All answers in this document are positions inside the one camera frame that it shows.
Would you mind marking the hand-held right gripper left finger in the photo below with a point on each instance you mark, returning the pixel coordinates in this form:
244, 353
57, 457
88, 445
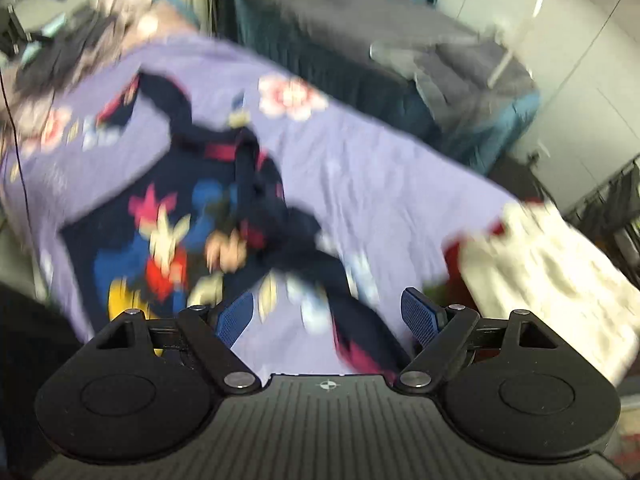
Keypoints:
235, 319

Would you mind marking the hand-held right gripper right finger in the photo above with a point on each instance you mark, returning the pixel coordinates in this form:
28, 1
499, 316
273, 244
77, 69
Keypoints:
418, 316

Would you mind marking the navy cartoon print sweater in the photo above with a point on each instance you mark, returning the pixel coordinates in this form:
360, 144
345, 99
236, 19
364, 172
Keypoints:
210, 200

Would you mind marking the pile of mixed clothes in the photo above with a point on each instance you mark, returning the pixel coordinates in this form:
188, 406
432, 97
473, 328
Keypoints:
85, 45

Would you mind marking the white cloth with red trim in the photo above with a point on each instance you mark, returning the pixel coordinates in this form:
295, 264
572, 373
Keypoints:
540, 280

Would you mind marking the purple floral bed sheet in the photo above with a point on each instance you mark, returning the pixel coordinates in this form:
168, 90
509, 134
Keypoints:
360, 160

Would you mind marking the dark grey blanket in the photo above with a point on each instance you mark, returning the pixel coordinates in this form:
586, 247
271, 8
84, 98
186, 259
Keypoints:
360, 20

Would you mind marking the white wardrobe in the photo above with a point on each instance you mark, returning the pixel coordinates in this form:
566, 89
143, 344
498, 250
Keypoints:
585, 60

